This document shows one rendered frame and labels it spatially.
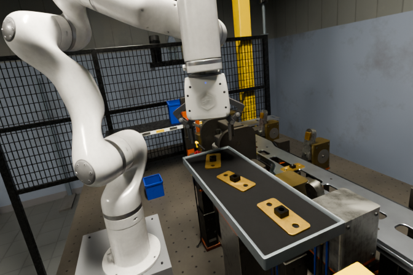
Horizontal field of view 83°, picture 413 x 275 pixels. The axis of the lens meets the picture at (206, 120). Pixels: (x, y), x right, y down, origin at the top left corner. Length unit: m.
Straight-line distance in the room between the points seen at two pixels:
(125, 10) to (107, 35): 2.42
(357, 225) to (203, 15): 0.49
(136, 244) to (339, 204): 0.59
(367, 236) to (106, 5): 0.72
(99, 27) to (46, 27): 2.28
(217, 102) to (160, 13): 0.25
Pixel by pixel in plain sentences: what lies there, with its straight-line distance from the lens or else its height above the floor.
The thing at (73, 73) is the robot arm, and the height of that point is 1.41.
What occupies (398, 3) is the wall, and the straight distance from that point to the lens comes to 2.59.
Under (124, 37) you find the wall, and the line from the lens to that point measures 3.01.
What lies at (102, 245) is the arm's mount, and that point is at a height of 0.80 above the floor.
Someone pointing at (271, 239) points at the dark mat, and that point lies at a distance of 0.37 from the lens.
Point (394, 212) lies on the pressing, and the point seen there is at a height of 1.00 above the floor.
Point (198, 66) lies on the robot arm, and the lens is 0.50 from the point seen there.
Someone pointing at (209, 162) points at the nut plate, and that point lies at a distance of 0.58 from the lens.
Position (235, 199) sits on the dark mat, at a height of 1.16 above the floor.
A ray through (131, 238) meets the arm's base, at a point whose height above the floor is 0.91.
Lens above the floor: 1.41
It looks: 15 degrees down
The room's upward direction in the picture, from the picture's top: 6 degrees counter-clockwise
